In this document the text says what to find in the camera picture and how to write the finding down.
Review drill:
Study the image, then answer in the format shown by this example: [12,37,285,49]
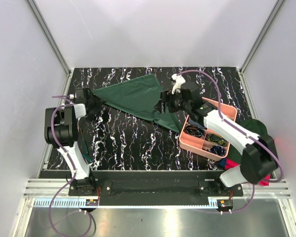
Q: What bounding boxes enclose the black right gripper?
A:
[153,88,191,115]

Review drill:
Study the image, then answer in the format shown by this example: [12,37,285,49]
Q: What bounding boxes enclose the dark green cloth napkin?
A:
[93,74,182,133]

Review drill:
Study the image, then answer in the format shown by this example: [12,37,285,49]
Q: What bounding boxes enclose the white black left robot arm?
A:
[44,88,104,196]

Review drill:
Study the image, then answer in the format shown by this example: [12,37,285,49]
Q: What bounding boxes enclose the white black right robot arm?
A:
[155,85,279,196]

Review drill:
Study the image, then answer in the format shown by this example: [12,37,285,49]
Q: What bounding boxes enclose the pink divided organizer box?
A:
[179,97,238,161]

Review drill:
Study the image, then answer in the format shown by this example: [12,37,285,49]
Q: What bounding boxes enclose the yellow patterned rolled tie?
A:
[205,134,228,147]

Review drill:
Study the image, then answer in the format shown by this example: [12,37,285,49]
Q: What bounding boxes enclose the blue patterned rolled tie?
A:
[209,145,226,157]

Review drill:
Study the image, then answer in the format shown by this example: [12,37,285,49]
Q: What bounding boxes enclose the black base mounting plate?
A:
[69,170,243,208]

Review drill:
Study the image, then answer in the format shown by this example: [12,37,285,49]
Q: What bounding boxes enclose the dark green baseball cap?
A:
[226,118,268,164]

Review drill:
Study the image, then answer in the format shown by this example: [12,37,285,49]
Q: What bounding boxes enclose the red folded cloth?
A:
[219,158,278,187]

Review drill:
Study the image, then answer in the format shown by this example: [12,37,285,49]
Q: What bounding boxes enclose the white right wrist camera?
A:
[171,74,185,94]

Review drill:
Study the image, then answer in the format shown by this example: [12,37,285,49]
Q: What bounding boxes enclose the aluminium frame rail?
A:
[27,0,74,75]

